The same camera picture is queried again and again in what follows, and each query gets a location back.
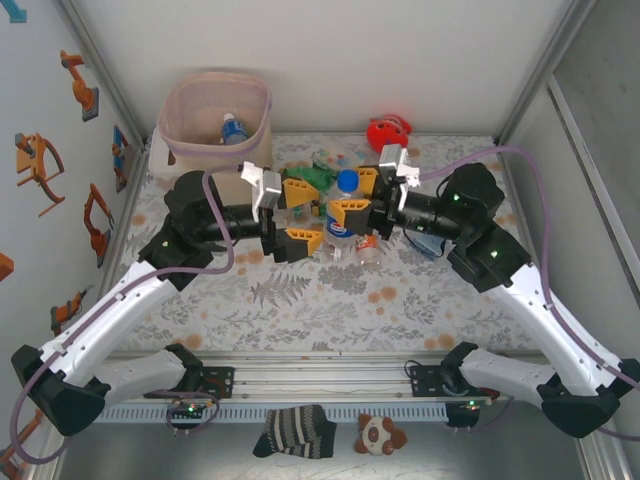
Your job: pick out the blue orange wall sticker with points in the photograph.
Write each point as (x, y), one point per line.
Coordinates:
(120, 155)

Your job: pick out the white plastic box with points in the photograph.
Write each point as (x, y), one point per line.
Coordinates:
(157, 155)

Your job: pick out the aluminium frame post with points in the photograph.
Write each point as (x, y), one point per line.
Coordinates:
(547, 70)
(87, 35)

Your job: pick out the orange block wall sticker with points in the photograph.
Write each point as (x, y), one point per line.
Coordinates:
(5, 267)

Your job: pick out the clear bottle green label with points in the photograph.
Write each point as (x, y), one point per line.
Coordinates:
(336, 256)

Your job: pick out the orange gripper wall sticker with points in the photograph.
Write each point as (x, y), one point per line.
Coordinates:
(30, 167)

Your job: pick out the black white striped sock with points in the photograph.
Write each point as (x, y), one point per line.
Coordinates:
(295, 430)

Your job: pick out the clear bag of colourful caps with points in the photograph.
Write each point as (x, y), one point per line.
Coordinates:
(340, 159)

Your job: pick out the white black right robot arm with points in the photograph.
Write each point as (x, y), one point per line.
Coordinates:
(545, 320)

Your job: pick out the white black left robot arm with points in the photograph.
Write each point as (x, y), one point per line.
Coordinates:
(115, 310)

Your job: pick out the square clear bottle blue label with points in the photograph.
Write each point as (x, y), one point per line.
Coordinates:
(425, 246)

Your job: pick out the red round plastic toy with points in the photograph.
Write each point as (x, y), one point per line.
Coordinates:
(382, 131)

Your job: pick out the brown white plush toy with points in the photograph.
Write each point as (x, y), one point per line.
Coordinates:
(377, 435)

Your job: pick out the beige mesh waste bin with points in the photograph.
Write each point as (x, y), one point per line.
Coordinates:
(195, 110)

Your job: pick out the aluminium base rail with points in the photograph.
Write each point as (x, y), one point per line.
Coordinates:
(320, 377)

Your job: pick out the blue label white cap bottle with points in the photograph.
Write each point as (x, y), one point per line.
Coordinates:
(234, 132)

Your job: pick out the orange label plastic bottle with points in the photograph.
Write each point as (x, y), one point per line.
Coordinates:
(369, 245)

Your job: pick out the green plastic soda bottle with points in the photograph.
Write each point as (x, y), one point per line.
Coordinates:
(312, 175)

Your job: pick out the small circuit board green LED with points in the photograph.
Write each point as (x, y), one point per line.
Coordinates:
(190, 410)
(470, 406)

